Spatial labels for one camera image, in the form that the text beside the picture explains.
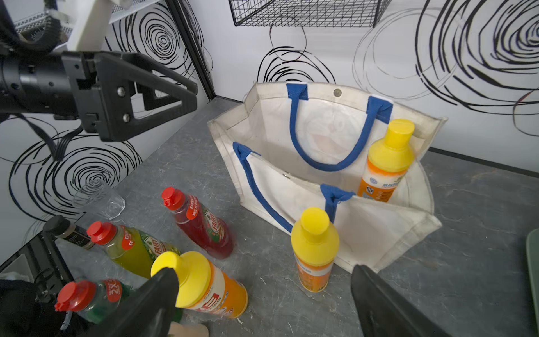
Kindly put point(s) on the white canvas bag blue handles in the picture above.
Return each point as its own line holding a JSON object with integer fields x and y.
{"x": 291, "y": 146}

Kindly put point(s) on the orange soap bottle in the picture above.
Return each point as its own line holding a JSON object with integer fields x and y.
{"x": 388, "y": 161}
{"x": 203, "y": 287}
{"x": 315, "y": 243}

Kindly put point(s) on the small dark jar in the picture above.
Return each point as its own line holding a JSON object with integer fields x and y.
{"x": 62, "y": 228}

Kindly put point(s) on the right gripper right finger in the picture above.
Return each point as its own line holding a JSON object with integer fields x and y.
{"x": 384, "y": 312}

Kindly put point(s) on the mint green toaster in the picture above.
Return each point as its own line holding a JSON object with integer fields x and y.
{"x": 532, "y": 258}

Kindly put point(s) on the clear drinking glass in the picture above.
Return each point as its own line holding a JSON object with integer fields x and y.
{"x": 100, "y": 199}

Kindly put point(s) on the yellow-green soap bottle red cap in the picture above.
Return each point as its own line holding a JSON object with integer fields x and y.
{"x": 132, "y": 249}

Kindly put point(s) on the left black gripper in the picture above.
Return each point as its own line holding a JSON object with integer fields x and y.
{"x": 118, "y": 75}

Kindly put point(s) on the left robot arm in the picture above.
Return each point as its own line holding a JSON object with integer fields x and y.
{"x": 65, "y": 73}

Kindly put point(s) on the dark green soap bottle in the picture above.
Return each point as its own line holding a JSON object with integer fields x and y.
{"x": 93, "y": 301}

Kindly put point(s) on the black wire wall basket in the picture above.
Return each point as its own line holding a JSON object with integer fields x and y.
{"x": 308, "y": 13}

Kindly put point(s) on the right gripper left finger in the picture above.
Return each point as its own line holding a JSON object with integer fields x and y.
{"x": 149, "y": 312}

